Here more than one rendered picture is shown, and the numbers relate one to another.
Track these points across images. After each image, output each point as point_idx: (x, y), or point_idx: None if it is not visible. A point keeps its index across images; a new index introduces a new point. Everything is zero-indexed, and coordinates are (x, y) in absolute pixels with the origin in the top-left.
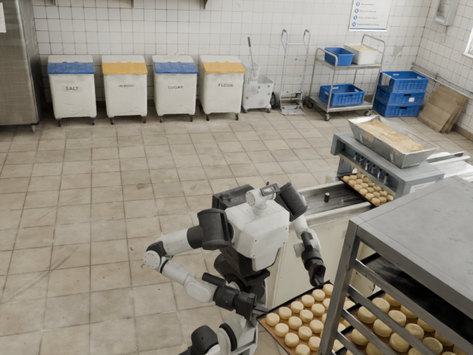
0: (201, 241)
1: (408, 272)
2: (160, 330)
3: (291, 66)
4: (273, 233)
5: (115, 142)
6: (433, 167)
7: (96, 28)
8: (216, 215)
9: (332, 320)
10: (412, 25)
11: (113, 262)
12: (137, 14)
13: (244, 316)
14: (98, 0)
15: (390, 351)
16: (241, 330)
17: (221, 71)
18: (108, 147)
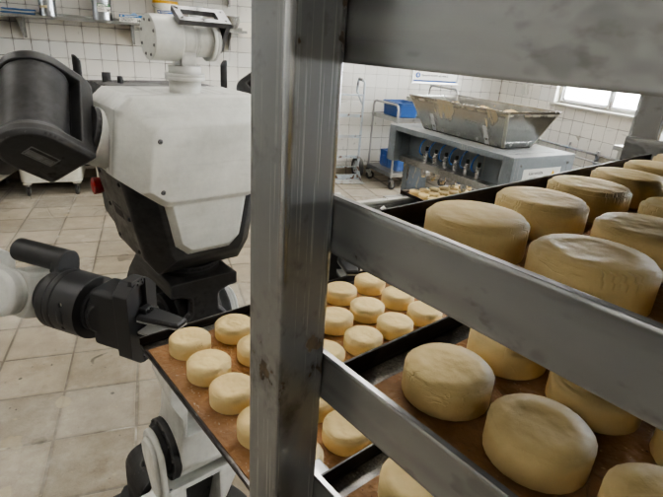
0: None
1: None
2: (95, 461)
3: (343, 126)
4: (217, 137)
5: (103, 211)
6: (553, 149)
7: (85, 70)
8: (43, 69)
9: (281, 71)
10: (487, 79)
11: (45, 355)
12: (140, 53)
13: (118, 348)
14: (87, 33)
15: None
16: (183, 425)
17: None
18: (91, 216)
